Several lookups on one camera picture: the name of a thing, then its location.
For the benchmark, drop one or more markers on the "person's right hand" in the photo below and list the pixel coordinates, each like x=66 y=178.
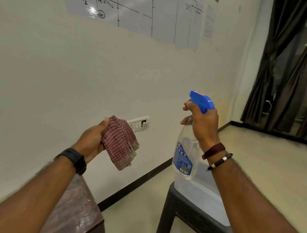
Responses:
x=206 y=127

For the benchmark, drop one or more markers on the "person's left hand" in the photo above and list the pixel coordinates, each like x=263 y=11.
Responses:
x=92 y=141

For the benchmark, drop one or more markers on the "red checked cleaning cloth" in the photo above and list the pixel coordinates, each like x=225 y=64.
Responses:
x=120 y=141

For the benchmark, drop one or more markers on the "blue-trigger clear spray bottle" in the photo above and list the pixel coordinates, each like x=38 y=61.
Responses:
x=183 y=163

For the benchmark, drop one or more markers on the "brown wooden cabinet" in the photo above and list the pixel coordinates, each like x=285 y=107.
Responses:
x=76 y=206

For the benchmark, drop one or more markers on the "person's right forearm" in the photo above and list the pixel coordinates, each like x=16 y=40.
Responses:
x=244 y=201

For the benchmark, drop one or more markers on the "person's left forearm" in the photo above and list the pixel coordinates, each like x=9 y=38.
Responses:
x=36 y=199

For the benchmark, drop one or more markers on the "black smartwatch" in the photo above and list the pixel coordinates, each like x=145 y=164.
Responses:
x=79 y=160

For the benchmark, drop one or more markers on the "maroon thread wristband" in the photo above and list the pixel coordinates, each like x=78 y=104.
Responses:
x=213 y=150

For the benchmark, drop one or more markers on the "clear plastic container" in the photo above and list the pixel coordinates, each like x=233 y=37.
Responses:
x=199 y=192

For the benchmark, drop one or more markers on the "dark brown curtain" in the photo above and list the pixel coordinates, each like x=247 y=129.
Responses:
x=261 y=84

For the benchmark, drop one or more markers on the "dark woven plastic stool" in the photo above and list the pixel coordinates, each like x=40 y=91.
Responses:
x=177 y=211

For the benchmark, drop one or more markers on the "white paper notice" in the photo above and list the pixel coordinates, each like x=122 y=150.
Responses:
x=209 y=21

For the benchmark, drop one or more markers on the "glass window door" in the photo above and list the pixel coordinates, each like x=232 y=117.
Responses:
x=299 y=72

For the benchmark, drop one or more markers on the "wide white switch socket panel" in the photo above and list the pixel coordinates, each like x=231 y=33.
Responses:
x=138 y=124

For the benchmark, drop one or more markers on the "white wall chart sheet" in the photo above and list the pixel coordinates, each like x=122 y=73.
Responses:
x=163 y=19

